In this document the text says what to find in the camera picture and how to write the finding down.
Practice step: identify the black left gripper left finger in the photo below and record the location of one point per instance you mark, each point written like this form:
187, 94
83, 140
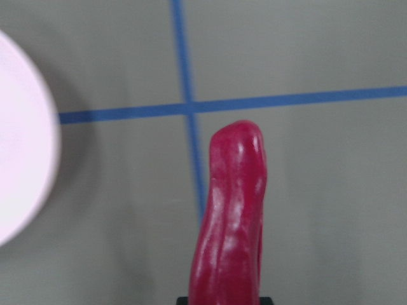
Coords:
182, 300

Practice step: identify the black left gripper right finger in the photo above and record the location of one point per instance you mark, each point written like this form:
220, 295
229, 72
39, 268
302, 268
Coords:
266, 301

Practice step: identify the red chili pepper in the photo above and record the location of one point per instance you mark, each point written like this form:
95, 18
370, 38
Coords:
226, 267

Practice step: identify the pink plate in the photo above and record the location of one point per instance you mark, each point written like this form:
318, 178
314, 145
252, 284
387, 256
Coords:
30, 140

